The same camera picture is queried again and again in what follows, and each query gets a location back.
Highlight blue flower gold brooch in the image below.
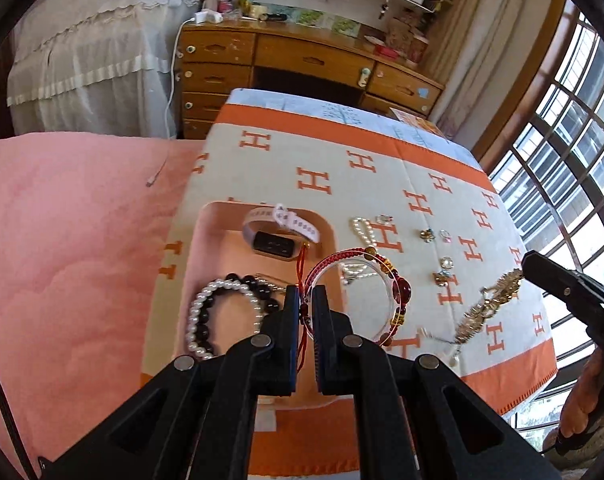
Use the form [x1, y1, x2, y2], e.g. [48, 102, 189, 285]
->
[420, 229, 436, 243]

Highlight lace covered piano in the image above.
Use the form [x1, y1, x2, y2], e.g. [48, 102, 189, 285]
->
[7, 0, 201, 138]

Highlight gold leaf hair comb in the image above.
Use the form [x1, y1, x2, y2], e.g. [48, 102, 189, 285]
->
[415, 268, 524, 366]

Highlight white power adapter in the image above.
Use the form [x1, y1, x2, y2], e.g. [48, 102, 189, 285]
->
[193, 9, 223, 25]

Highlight blue flower pearl brooch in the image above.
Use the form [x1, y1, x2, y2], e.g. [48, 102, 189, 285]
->
[433, 256, 454, 287]

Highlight silver ring pink stone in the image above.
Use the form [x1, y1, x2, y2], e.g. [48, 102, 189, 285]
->
[439, 230, 451, 244]

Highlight pink bed cover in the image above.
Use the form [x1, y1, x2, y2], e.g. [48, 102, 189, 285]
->
[0, 132, 202, 460]

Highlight orange beige H-pattern blanket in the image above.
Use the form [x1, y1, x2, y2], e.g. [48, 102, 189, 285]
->
[140, 88, 559, 478]

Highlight white charging cable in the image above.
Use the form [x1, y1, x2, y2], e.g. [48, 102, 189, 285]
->
[144, 16, 203, 189]

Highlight pink jewelry tray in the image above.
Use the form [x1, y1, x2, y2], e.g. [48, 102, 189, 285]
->
[183, 200, 349, 411]

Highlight black bead bracelet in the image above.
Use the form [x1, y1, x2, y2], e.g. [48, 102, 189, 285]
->
[193, 272, 283, 356]

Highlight wooden desk with drawers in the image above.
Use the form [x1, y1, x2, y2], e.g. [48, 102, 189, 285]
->
[177, 22, 444, 140]

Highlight barred window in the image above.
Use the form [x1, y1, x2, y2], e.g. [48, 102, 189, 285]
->
[473, 0, 604, 441]

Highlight white pearl necklace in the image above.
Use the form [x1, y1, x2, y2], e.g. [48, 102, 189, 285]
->
[339, 216, 391, 286]

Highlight white pearl bracelet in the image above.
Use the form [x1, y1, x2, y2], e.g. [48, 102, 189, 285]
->
[185, 277, 264, 361]

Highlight light blue patterned sheet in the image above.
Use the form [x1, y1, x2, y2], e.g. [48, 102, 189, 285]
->
[226, 88, 482, 170]

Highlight person's right hand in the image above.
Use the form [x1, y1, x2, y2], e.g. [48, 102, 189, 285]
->
[554, 349, 604, 456]

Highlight silver ring red stone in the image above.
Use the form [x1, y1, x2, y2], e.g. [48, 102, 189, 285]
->
[375, 214, 393, 224]

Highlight beige striped curtain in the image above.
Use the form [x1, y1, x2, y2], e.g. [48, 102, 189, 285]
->
[422, 0, 551, 150]

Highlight red cord bracelet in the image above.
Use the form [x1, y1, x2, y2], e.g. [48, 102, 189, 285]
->
[293, 242, 414, 373]

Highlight pink strap smartwatch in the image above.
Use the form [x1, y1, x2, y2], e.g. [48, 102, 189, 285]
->
[242, 204, 320, 261]

